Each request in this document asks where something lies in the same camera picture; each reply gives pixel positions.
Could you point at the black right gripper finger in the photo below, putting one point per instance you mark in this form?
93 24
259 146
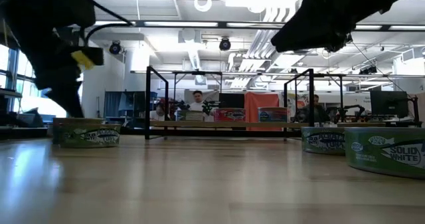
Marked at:
305 28

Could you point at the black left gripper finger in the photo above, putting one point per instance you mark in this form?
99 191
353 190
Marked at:
69 101

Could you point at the green label tuna can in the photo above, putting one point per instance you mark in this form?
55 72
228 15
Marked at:
385 154
322 141
96 136
189 116

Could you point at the red label tuna can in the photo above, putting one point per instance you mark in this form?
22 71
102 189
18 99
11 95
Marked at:
229 115

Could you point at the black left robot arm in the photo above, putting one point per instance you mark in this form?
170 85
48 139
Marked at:
40 4

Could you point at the black tabletop robot arm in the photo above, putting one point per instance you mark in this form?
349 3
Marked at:
353 108
181 105
209 107

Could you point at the large window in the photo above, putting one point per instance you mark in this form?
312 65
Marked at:
23 67

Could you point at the yellow tape tag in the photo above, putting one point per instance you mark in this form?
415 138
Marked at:
83 59

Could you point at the black office chair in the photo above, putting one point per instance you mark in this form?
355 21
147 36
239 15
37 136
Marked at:
33 117

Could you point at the white ceiling pipes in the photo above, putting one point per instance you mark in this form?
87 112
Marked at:
265 41

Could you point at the black ceiling spotlight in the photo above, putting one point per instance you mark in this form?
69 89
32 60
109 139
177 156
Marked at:
224 44
115 48

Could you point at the person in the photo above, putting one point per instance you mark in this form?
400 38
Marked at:
318 111
198 106
158 115

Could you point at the orange partition panel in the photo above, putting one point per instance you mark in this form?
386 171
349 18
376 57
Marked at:
254 101

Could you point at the black computer monitor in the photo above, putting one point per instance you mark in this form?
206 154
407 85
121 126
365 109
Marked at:
232 99
388 102

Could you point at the dark office desk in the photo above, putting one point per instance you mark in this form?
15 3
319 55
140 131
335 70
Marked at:
395 126

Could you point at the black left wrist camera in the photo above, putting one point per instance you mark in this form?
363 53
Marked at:
94 55

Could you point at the grey wall shelf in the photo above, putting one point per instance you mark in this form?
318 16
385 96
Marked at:
10 93

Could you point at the black ceiling camera cluster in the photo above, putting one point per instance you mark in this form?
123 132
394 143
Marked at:
367 70

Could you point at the black ceiling light rail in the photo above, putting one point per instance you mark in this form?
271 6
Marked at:
221 24

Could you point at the black metal rig frame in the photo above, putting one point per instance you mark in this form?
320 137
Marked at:
199 73

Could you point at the wooden shelf black metal frame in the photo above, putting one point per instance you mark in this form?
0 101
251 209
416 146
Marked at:
232 125

